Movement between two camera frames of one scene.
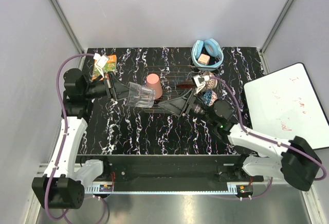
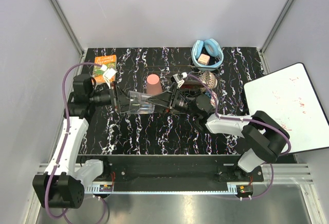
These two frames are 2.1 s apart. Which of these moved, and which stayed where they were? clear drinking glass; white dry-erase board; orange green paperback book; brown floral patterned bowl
Moved: clear drinking glass
Stayed: brown floral patterned bowl; white dry-erase board; orange green paperback book
